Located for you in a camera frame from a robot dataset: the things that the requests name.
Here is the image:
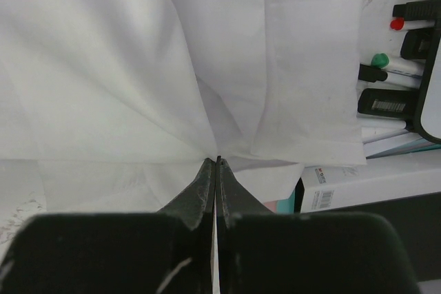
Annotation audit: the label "green whiteboard marker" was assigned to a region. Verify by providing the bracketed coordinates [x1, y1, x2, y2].
[371, 53, 424, 76]

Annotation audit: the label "pink and white papers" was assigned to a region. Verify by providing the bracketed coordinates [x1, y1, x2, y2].
[266, 130, 440, 213]

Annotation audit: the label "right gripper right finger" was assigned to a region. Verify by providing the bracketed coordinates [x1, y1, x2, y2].
[216, 158, 419, 293]

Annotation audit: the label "black whiteboard eraser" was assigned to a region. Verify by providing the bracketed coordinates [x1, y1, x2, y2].
[358, 88, 419, 120]

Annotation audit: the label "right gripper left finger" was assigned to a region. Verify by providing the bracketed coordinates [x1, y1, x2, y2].
[1, 160, 216, 293]

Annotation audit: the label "white long sleeve shirt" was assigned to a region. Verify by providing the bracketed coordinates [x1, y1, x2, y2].
[1, 0, 365, 243]

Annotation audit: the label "black whiteboard marker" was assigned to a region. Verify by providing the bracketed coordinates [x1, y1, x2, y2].
[358, 64, 422, 90]

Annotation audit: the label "red whiteboard marker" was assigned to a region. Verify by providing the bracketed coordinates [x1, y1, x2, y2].
[389, 17, 435, 31]

